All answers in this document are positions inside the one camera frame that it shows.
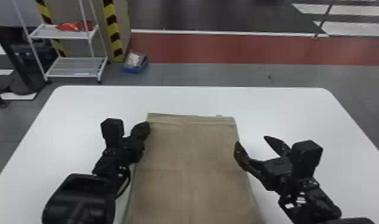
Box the blue basket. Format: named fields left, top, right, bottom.
left=122, top=51, right=150, bottom=74

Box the white wire rack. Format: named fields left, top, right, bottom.
left=11, top=0, right=109, bottom=84

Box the beige towel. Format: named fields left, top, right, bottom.
left=122, top=113, right=266, bottom=224

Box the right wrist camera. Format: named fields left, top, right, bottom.
left=290, top=139, right=324, bottom=178

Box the yellow black striped post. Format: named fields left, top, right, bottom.
left=35, top=0, right=67, bottom=58
left=102, top=0, right=125, bottom=63

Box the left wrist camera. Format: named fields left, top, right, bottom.
left=100, top=117, right=125, bottom=149

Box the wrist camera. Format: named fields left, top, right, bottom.
left=290, top=139, right=324, bottom=178
left=100, top=117, right=125, bottom=149

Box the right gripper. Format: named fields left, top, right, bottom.
left=233, top=135, right=296, bottom=192

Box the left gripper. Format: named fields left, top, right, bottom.
left=120, top=120, right=151, bottom=164

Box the red snack packet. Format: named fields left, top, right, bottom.
left=55, top=20, right=95, bottom=32

